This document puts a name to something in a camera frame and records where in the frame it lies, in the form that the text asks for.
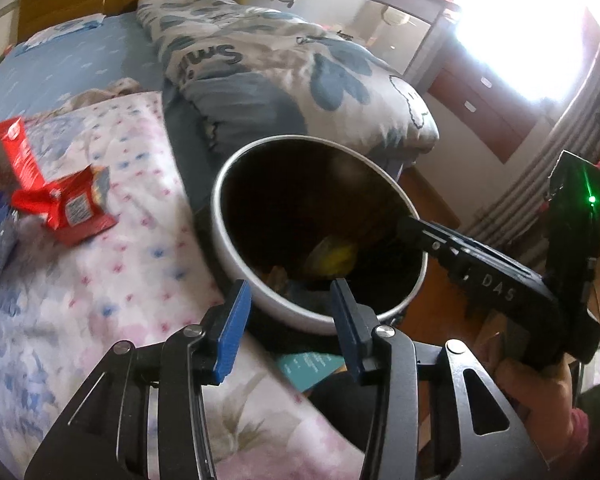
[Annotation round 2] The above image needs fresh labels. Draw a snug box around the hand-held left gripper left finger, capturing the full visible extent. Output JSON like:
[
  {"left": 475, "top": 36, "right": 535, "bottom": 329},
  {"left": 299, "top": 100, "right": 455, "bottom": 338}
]
[{"left": 25, "top": 279, "right": 253, "bottom": 480}]

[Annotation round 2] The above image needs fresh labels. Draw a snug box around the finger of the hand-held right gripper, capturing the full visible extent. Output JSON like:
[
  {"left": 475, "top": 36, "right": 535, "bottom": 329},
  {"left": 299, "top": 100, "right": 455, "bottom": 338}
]
[{"left": 395, "top": 216, "right": 482, "bottom": 282}]

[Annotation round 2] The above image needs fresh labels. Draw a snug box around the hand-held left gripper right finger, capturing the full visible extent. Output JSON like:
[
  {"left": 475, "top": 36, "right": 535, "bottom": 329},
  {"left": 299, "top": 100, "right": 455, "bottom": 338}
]
[{"left": 330, "top": 278, "right": 548, "bottom": 480}]

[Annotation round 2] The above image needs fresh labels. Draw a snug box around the round dark bin white rim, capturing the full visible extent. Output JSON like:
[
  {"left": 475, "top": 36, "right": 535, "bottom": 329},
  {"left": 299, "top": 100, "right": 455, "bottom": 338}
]
[{"left": 210, "top": 135, "right": 429, "bottom": 336}]

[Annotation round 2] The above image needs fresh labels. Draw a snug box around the person's right hand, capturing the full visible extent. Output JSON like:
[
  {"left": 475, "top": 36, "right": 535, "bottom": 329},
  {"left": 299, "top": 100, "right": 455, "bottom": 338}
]
[{"left": 496, "top": 354, "right": 575, "bottom": 457}]

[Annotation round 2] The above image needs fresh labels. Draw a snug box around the teal book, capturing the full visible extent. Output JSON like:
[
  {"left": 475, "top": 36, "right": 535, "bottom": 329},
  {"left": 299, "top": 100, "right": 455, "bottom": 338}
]
[{"left": 274, "top": 351, "right": 349, "bottom": 394}]

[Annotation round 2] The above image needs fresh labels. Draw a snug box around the brown scrap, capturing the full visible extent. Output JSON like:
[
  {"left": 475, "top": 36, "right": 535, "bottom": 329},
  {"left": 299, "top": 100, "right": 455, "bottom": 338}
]
[{"left": 266, "top": 265, "right": 292, "bottom": 292}]

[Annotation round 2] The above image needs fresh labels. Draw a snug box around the yellow wrapper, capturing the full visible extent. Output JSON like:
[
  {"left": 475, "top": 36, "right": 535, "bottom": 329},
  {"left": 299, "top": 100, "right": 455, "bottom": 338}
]
[{"left": 304, "top": 239, "right": 359, "bottom": 279}]

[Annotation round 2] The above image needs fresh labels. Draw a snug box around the dark cloth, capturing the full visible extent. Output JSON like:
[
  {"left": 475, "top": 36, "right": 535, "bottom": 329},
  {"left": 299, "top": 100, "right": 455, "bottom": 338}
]
[{"left": 309, "top": 371, "right": 382, "bottom": 457}]

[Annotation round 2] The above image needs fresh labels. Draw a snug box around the pink floral blanket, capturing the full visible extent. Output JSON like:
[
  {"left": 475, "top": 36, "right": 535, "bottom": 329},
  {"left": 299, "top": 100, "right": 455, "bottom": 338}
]
[{"left": 0, "top": 91, "right": 367, "bottom": 480}]

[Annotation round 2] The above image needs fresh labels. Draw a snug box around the striped grey curtain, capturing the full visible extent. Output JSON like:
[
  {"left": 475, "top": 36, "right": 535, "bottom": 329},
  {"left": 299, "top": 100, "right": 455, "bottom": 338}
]
[{"left": 472, "top": 42, "right": 600, "bottom": 281}]

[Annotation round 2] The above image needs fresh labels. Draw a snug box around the reddish-brown wooden dresser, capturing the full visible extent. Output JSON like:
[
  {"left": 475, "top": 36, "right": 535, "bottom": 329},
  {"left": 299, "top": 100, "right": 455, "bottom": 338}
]
[{"left": 426, "top": 49, "right": 547, "bottom": 164}]

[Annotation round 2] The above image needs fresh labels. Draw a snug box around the crumpled red carton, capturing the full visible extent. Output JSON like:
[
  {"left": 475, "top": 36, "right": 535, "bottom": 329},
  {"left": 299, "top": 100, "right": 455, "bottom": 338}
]
[{"left": 11, "top": 164, "right": 119, "bottom": 247}]

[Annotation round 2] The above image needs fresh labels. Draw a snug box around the paw-print duvet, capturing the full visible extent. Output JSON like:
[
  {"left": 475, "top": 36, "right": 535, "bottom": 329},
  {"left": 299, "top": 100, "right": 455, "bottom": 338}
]
[{"left": 134, "top": 0, "right": 441, "bottom": 211}]

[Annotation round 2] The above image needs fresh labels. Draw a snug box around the light blue bed sheet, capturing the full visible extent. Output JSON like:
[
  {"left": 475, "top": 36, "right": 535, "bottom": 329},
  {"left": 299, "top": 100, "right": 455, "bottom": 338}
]
[{"left": 0, "top": 12, "right": 170, "bottom": 127}]

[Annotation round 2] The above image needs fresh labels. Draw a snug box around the blue white pillow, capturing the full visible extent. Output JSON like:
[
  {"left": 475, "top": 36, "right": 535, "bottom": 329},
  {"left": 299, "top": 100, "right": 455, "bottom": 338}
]
[{"left": 24, "top": 12, "right": 107, "bottom": 47}]

